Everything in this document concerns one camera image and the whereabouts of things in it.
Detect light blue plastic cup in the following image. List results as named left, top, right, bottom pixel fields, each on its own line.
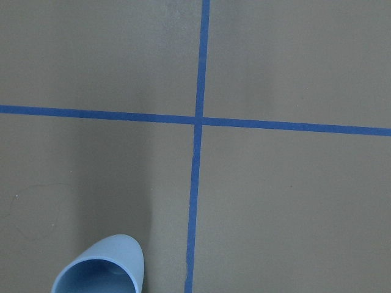
left=51, top=234, right=144, bottom=292

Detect blue tape grid lines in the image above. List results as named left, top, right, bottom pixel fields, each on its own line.
left=1, top=1, right=390, bottom=292

